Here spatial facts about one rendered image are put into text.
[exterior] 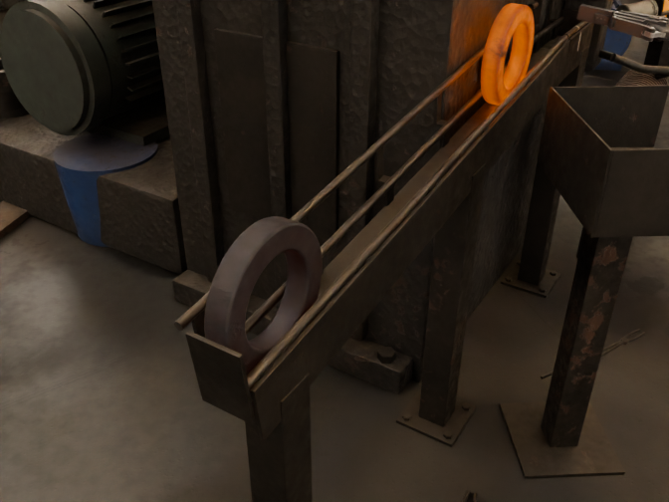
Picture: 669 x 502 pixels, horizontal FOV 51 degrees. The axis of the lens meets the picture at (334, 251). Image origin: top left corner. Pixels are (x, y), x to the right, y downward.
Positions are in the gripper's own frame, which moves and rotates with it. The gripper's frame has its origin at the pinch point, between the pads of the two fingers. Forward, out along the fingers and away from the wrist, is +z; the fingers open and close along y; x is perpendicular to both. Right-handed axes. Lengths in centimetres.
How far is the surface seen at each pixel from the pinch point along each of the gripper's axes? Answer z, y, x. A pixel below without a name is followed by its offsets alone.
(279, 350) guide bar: 2, -112, -15
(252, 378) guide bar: 2, -117, -15
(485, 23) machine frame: 12.7, -32.4, 2.2
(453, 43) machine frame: 12.7, -46.9, 1.9
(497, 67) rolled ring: 5.7, -42.0, -1.9
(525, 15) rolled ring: 5.9, -31.4, 5.0
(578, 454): -30, -51, -71
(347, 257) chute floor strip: 7, -88, -18
